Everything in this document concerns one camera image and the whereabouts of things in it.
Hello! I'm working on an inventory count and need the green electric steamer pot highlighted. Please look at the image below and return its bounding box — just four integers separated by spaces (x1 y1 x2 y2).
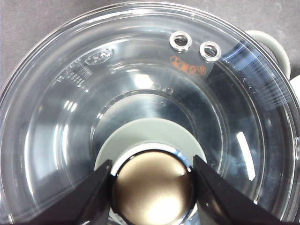
246 30 300 108

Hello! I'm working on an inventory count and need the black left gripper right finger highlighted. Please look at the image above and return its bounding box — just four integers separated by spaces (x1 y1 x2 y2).
193 155 297 225

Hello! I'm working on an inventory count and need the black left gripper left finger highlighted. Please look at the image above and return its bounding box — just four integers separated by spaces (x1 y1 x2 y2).
22 160 113 225

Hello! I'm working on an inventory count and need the glass steamer lid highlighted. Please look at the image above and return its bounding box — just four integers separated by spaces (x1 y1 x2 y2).
0 2 300 225

